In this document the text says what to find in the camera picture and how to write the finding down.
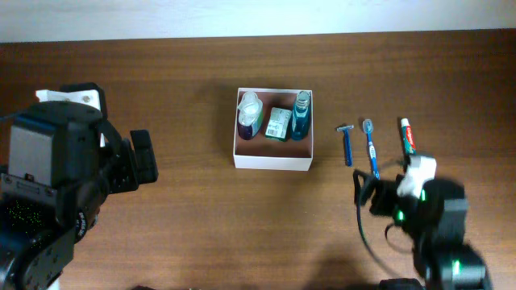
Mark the green white soap box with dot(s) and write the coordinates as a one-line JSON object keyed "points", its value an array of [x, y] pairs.
{"points": [[278, 124]]}

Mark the green red toothpaste tube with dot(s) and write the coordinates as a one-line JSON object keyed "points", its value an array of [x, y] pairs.
{"points": [[407, 137]]}

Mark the white square cardboard box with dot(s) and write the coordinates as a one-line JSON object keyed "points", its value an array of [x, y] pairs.
{"points": [[270, 154]]}

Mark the teal mouthwash bottle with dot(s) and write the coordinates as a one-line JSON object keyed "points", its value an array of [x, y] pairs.
{"points": [[301, 116]]}

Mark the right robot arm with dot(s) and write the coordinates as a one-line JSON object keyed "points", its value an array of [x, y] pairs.
{"points": [[435, 221]]}

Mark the blue white toothbrush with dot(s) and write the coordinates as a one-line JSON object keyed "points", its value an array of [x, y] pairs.
{"points": [[368, 129]]}

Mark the clear bottle dark purple liquid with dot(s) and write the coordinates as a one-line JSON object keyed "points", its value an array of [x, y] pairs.
{"points": [[250, 115]]}

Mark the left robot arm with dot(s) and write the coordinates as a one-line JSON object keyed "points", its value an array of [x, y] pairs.
{"points": [[65, 159]]}

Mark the blue disposable razor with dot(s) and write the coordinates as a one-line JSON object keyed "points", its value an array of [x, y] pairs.
{"points": [[347, 143]]}

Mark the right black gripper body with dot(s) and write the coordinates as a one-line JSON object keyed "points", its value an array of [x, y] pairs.
{"points": [[388, 203]]}

